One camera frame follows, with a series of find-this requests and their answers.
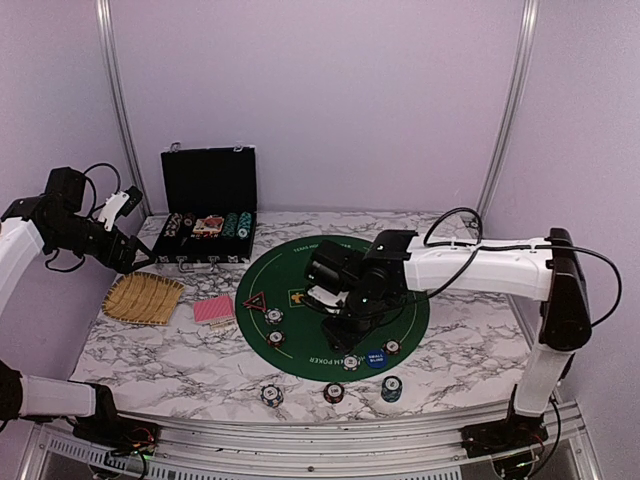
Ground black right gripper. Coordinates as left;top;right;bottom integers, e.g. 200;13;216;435
320;286;389;356

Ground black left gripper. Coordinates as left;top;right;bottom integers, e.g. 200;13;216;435
48;215;155;274

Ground dark chip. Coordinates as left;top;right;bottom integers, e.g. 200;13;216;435
382;339;402;356

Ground blue small blind button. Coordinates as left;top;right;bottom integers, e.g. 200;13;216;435
364;349;388;370

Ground red-backed card deck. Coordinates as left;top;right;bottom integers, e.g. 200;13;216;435
193;295;235;324

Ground red black chip stack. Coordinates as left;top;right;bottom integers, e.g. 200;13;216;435
323;382;345;404

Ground black red all-in triangle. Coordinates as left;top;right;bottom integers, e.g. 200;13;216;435
242;292;268;313

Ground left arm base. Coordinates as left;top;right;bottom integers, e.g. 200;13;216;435
73;417;160;454

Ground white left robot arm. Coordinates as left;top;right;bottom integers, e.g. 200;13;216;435
1;189;154;445

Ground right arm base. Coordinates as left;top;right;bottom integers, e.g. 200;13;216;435
461;412;549;458

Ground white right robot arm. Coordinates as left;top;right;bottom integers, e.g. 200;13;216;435
305;228;592;448

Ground woven bamboo tray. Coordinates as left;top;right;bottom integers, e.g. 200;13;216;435
102;272;184;326

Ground blue chips in case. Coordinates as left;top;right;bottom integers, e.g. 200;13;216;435
163;213;182;238

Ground brown chips in case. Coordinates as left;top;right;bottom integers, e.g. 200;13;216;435
183;213;195;227

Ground card deck in case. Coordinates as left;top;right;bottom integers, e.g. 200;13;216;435
192;218;224;238

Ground black poker chip case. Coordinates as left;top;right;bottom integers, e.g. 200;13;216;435
153;146;257;266

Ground green chips row in case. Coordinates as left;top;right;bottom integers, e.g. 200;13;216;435
221;212;239;239

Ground round green poker mat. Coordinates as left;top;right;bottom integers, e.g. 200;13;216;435
235;235;430;383

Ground teal chips row in case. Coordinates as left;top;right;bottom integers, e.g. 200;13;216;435
236;212;252;239

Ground blue gold card box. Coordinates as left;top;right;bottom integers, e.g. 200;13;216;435
210;320;237;332

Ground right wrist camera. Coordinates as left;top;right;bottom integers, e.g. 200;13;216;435
304;240;364;310

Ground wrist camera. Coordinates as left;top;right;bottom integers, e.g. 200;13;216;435
97;186;143;232
304;240;364;310

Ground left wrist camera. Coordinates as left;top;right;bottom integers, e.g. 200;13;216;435
97;186;143;232

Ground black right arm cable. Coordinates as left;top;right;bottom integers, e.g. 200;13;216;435
299;206;623;331

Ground aluminium front rail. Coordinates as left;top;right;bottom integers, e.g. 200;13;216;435
9;401;604;479

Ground left aluminium frame post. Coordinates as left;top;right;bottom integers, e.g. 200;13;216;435
95;0;152;217

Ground aluminium frame post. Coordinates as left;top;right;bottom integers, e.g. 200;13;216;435
95;0;152;217
476;0;540;222

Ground right aluminium frame post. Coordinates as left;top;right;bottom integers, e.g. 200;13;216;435
476;0;540;222

